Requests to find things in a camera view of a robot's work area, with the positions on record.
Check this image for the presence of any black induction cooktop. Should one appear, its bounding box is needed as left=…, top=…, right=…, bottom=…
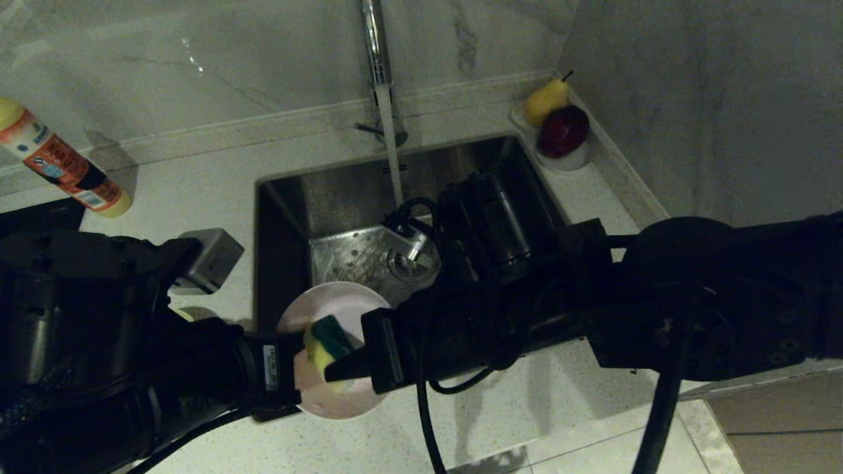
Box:
left=0, top=197, right=86, bottom=238

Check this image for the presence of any black camera cable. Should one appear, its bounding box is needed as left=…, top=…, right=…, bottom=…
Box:
left=385, top=196, right=702, bottom=474

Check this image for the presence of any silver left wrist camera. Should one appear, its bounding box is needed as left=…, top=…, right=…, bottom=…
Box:
left=170, top=228, right=244, bottom=296

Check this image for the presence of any pink plastic bowl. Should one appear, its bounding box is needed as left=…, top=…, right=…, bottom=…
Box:
left=277, top=282, right=396, bottom=421

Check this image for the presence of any running tap water stream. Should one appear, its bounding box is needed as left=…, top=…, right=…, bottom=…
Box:
left=374, top=84, right=406, bottom=211

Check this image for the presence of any metal sink drain strainer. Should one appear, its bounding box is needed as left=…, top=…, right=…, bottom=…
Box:
left=389, top=250, right=429, bottom=280

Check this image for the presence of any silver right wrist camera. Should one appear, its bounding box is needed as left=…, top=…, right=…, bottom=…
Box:
left=381, top=217, right=435, bottom=264

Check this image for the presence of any chrome kitchen faucet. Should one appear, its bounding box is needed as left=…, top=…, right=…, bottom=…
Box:
left=354, top=0, right=409, bottom=147

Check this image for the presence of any yellow pear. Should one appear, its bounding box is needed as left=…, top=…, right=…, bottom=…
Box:
left=525, top=70, right=574, bottom=127

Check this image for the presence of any stainless steel sink basin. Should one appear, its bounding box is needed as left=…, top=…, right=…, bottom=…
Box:
left=254, top=135, right=574, bottom=422

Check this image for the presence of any small white dish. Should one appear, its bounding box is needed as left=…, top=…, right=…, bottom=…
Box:
left=512, top=99, right=592, bottom=171

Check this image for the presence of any green and yellow sponge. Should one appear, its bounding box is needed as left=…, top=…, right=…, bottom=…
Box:
left=303, top=315, right=366, bottom=392

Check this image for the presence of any orange label detergent bottle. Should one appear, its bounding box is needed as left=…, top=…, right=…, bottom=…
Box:
left=0, top=97, right=134, bottom=219

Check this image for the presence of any dark red apple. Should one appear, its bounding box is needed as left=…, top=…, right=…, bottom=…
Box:
left=540, top=104, right=591, bottom=159

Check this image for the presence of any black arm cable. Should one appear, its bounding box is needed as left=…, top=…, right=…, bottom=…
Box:
left=125, top=408, right=251, bottom=474

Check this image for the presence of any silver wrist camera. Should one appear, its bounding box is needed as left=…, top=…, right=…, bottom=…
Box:
left=381, top=217, right=435, bottom=264
left=170, top=228, right=244, bottom=296

